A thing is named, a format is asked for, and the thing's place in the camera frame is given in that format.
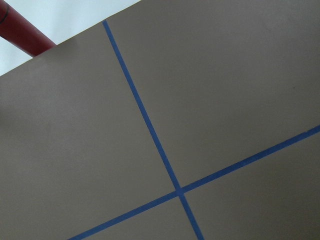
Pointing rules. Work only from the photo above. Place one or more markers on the red cylinder tube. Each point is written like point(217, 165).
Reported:
point(21, 33)

